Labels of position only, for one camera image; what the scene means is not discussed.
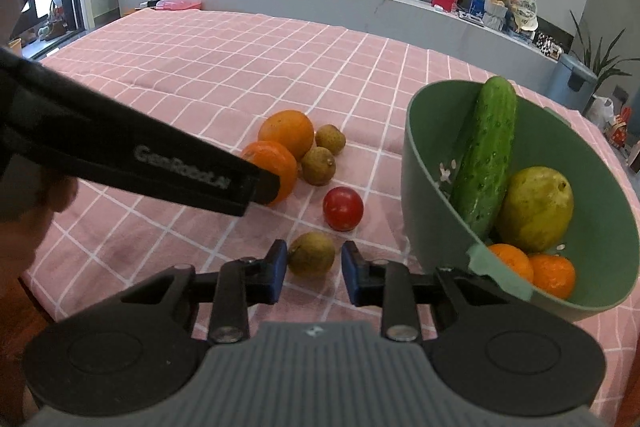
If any orange front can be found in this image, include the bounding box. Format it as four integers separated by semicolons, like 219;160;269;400
241;141;297;206

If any orange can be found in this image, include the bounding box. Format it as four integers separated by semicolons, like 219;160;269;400
258;109;314;160
241;141;297;206

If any tangerine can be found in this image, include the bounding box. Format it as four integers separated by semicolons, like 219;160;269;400
529;254;577;300
488;244;534;283

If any green cucumber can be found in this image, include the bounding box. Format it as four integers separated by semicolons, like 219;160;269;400
449;76;518;239

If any green plastic bowl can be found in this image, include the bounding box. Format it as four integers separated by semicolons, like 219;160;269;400
401;77;639;322

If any yellow green pear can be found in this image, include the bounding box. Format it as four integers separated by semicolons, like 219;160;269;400
496;166;574;254

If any person left hand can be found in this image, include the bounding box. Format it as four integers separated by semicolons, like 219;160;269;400
1;154;79;296

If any kiwi near gripper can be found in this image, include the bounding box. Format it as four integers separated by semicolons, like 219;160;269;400
288;232;336;279

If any red tomato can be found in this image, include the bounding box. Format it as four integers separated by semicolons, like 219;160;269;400
322;186;364;232

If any kiwi middle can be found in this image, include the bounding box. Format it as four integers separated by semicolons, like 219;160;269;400
300;146;336;186

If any kiwi rear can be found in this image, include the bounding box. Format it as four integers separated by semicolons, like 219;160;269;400
316;124;346;156

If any orange rear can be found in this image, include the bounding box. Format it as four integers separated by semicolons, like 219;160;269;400
258;109;314;160

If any pink container on table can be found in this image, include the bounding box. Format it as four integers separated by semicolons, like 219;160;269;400
155;0;202;11

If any pink checkered tablecloth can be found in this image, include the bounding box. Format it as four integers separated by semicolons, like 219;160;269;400
22;7;632;426

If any blue grey trash bin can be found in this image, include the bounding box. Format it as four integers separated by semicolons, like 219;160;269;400
544;53;598;113

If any red toy decoration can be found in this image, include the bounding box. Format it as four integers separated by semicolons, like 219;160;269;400
605;106;632;148

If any white plastic bag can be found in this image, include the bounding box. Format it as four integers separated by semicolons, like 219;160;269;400
586;96;615;132

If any potted plant by bin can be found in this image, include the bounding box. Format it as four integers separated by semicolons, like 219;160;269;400
570;12;639;92

